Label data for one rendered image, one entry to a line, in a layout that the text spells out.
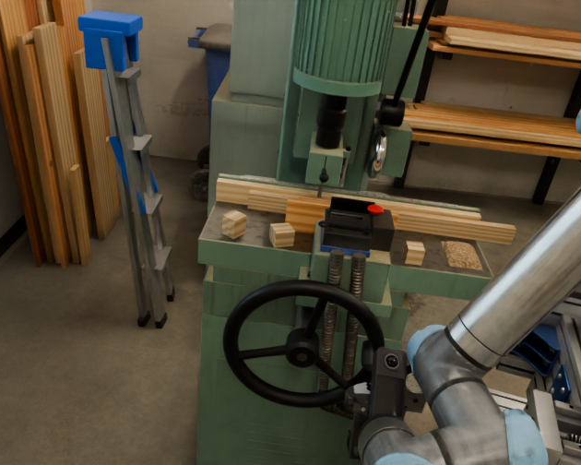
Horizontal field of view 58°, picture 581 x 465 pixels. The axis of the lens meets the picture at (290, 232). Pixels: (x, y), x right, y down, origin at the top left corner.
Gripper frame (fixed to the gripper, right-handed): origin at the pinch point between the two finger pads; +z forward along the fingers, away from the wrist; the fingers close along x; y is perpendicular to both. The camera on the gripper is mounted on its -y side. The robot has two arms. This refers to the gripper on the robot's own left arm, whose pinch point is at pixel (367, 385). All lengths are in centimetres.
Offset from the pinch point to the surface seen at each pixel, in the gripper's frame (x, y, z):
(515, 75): 109, -144, 243
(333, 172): -9.4, -37.3, 19.3
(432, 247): 14.0, -24.9, 24.0
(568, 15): 129, -178, 225
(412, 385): 13.6, 4.7, 23.1
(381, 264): 0.5, -20.4, 4.9
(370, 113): -2, -55, 36
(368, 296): -0.5, -14.0, 8.6
